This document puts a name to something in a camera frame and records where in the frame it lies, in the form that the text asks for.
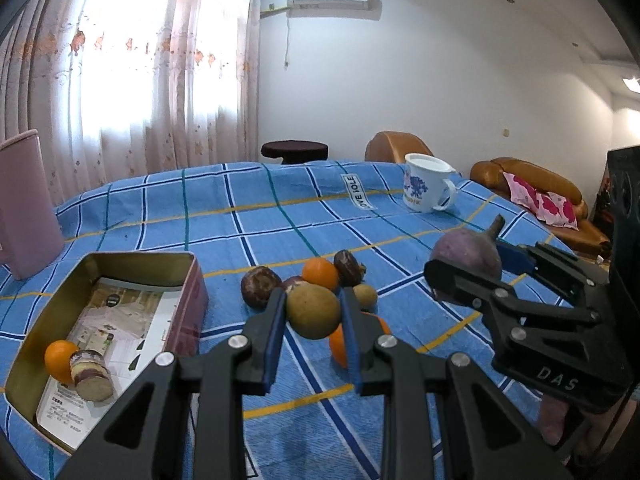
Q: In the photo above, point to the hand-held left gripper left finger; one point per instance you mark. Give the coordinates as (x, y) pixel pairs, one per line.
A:
(272, 345)

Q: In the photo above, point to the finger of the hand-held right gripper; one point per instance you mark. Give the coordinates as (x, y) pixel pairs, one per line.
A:
(515, 259)
(450, 282)

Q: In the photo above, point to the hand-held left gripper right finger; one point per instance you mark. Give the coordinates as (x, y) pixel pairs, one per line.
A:
(351, 345)

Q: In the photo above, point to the orange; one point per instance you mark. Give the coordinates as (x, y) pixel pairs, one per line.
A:
(337, 347)
(57, 360)
(320, 272)

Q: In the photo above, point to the purple turnip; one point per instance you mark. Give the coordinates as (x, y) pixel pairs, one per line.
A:
(465, 252)

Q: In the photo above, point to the small tan longan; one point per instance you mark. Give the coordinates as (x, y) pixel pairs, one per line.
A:
(365, 295)

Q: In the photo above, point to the round tan potato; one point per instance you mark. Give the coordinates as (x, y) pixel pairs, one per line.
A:
(312, 310)

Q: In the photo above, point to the dark purple passion fruit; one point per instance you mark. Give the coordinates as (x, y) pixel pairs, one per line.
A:
(257, 285)

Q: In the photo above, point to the dark brown date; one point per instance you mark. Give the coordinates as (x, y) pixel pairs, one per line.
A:
(347, 266)

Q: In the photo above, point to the rectangular metal tin box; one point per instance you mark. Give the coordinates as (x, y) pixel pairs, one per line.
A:
(145, 265)

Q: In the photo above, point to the person's right hand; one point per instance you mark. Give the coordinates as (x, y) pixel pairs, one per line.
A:
(555, 420)

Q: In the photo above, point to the pink floral pillow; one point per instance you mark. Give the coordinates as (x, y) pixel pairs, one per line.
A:
(545, 202)

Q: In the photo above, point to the small dark red jujube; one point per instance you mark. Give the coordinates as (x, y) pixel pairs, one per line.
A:
(292, 282)

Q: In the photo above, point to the brown leather sofa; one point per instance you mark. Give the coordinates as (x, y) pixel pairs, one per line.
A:
(530, 172)

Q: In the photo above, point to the white enamel mug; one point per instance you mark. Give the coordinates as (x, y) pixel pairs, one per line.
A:
(422, 185)

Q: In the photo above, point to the blue plaid tablecloth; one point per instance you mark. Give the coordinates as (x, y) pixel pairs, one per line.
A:
(300, 220)

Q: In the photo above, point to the white fabric label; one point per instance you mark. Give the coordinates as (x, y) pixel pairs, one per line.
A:
(357, 191)

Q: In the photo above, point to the brown leather armchair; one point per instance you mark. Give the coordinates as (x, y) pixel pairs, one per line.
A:
(390, 146)

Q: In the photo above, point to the printed paper leaflet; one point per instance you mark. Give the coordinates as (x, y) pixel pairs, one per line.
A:
(125, 320)

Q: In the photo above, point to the dark round stool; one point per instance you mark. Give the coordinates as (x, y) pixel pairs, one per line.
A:
(295, 151)

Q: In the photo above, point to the pink electric kettle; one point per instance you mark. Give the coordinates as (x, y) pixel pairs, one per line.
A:
(25, 210)

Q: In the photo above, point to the sheer floral curtain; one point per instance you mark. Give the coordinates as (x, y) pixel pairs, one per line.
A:
(150, 85)

